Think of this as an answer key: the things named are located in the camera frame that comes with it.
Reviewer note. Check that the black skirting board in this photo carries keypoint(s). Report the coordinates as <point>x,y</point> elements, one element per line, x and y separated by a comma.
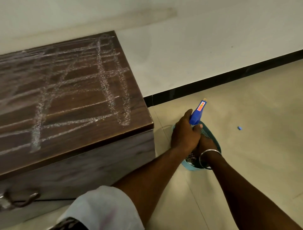
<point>224,75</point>

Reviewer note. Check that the teal plastic basket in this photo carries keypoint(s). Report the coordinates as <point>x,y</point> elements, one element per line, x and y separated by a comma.
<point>209,135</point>

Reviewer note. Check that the person's left hand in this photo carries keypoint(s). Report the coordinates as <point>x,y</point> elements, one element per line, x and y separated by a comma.
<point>183,136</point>

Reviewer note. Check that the dark wooden chest with chalk marks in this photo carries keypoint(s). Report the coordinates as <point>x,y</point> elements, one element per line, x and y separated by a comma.
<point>71,99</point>

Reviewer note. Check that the white sleeve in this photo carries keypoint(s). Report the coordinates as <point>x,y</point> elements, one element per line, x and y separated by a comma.
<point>104,208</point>

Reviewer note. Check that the silver bangle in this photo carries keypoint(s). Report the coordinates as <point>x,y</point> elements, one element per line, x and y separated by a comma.
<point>201,157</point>

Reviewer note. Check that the blue spray bottle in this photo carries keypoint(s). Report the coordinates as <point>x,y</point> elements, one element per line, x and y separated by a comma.
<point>198,112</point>

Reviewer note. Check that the person's left thumb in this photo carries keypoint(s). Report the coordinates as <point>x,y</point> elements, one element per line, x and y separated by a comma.
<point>197,128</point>

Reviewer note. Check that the patterned dark garment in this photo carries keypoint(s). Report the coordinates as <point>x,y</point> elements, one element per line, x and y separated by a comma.
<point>71,224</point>

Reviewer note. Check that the person's left forearm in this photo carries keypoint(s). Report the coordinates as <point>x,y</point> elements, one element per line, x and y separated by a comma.
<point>151,180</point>

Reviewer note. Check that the person's right hand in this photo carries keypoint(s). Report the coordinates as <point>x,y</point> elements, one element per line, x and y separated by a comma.
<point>208,145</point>

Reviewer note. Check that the person's right forearm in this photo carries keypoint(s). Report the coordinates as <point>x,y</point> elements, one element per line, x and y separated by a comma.
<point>246,196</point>

